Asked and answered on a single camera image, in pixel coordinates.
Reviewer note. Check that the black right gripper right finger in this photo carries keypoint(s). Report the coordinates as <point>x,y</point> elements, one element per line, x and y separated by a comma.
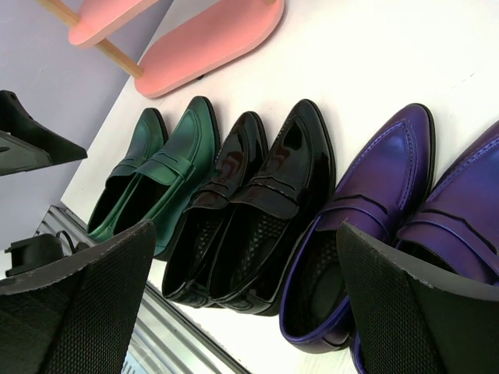
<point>412,316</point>

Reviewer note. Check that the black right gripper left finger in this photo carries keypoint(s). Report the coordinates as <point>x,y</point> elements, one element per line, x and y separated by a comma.
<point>58,318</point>

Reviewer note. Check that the purple loafer shoe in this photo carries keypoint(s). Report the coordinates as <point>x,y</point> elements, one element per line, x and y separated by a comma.
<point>456,229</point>
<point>384,184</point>

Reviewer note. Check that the green loafer shoe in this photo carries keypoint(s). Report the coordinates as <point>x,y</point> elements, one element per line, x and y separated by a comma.
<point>168,179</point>
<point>149,136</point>

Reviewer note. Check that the black patent loafer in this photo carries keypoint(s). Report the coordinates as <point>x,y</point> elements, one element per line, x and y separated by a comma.
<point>198,233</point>
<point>271,212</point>

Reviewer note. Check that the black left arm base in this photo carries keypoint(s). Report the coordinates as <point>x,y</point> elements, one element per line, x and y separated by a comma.
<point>39,251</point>

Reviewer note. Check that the pink three-tier shoe shelf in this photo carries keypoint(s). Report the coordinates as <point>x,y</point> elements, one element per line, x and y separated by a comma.
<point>212,38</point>

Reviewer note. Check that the aluminium front rail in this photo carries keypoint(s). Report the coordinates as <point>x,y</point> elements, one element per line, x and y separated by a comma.
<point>165,340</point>

